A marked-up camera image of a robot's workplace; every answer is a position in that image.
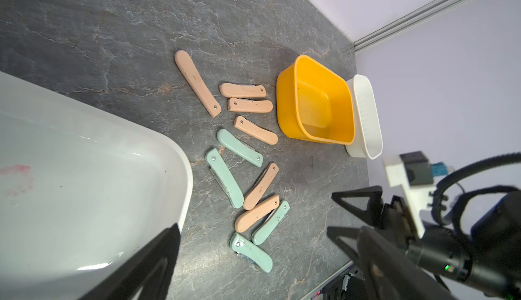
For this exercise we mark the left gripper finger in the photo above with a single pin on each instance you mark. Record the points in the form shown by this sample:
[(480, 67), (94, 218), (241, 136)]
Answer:
[(147, 275)]

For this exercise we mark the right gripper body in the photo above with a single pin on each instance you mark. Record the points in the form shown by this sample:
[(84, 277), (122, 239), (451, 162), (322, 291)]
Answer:
[(432, 247)]

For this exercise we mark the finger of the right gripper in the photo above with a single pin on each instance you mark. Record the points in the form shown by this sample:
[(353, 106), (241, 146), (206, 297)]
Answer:
[(365, 204), (380, 261)]

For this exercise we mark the mint knife bottom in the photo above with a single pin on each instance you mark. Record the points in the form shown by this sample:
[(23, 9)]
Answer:
[(244, 247)]

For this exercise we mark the white storage box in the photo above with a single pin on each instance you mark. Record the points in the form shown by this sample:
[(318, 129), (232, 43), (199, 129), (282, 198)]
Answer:
[(368, 140), (82, 191)]

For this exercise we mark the yellow storage box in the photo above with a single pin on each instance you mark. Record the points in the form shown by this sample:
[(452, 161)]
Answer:
[(314, 104)]

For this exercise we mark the pink knife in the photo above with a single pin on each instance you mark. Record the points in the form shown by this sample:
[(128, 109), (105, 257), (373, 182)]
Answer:
[(250, 217), (261, 186), (189, 71), (251, 129), (242, 91), (249, 106)]

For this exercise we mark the pink knife top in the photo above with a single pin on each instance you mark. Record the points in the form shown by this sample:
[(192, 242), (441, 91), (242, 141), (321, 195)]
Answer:
[(242, 91)]

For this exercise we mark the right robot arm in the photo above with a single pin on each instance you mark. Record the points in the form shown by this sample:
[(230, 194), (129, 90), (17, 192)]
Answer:
[(487, 219)]

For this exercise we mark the pink knife by box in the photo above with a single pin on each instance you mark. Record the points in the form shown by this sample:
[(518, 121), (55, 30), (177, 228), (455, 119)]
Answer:
[(189, 71)]

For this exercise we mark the mint knife short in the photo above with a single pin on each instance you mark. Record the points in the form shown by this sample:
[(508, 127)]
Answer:
[(225, 178)]

